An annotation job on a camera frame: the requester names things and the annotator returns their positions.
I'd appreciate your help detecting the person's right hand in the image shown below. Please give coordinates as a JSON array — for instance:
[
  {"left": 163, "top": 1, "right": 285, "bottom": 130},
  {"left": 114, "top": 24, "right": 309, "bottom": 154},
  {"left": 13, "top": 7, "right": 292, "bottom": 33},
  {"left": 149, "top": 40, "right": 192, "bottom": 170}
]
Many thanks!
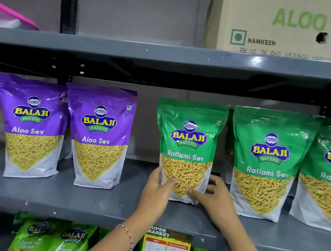
[{"left": 182, "top": 172, "right": 245, "bottom": 233}]

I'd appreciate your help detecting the person's left hand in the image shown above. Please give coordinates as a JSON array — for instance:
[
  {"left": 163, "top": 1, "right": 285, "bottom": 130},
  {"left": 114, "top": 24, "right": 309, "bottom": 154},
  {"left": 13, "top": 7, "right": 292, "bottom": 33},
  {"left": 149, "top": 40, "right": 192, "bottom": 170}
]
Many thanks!
[{"left": 136, "top": 163, "right": 178, "bottom": 221}]

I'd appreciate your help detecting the green snack pouch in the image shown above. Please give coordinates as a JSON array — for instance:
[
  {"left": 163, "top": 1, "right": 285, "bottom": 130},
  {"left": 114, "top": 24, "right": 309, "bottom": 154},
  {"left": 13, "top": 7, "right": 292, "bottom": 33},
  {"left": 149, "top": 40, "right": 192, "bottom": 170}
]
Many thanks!
[
  {"left": 287, "top": 114, "right": 331, "bottom": 235},
  {"left": 219, "top": 104, "right": 321, "bottom": 227},
  {"left": 144, "top": 96, "right": 230, "bottom": 208}
]

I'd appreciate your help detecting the person's left forearm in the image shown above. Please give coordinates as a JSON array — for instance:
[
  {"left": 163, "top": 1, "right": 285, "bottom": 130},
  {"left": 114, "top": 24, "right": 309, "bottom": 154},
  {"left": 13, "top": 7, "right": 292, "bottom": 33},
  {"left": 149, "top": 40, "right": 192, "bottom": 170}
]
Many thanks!
[{"left": 77, "top": 202, "right": 162, "bottom": 251}]

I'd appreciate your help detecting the yellow red price tag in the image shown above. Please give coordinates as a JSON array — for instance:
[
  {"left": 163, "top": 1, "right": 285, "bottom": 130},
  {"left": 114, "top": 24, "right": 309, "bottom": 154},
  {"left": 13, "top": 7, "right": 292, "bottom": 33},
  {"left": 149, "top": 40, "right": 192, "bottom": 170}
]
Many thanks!
[{"left": 141, "top": 224, "right": 194, "bottom": 251}]

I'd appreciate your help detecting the purple snack pouch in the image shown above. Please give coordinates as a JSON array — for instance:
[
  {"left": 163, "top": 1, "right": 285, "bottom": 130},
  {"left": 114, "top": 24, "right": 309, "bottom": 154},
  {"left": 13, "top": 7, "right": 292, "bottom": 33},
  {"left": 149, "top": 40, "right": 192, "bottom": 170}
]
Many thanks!
[
  {"left": 0, "top": 72, "right": 74, "bottom": 185},
  {"left": 53, "top": 93, "right": 81, "bottom": 162},
  {"left": 53, "top": 81, "right": 139, "bottom": 193}
]

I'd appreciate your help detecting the row of light green packets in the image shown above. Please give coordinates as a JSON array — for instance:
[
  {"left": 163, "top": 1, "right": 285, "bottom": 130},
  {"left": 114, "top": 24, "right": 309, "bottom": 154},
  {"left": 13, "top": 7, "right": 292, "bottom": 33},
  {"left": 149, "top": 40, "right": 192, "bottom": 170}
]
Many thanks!
[{"left": 7, "top": 210, "right": 295, "bottom": 251}]

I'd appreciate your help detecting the grey metal shelf rack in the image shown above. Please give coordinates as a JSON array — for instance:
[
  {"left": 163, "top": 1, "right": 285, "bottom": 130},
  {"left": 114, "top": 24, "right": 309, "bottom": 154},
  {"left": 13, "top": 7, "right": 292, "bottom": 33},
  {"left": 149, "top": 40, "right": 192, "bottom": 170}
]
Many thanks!
[{"left": 0, "top": 0, "right": 331, "bottom": 251}]

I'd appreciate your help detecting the brown cardboard carton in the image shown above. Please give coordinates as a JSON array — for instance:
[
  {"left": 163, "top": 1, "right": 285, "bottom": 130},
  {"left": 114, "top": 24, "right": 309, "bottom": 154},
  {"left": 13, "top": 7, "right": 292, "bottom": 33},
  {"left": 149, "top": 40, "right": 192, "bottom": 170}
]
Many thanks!
[{"left": 202, "top": 0, "right": 331, "bottom": 66}]

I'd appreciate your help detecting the beaded wrist bracelet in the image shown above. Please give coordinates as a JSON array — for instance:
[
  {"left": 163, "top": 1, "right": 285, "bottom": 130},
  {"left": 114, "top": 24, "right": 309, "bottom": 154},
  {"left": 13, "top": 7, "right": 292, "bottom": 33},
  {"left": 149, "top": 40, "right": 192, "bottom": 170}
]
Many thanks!
[{"left": 112, "top": 223, "right": 137, "bottom": 251}]

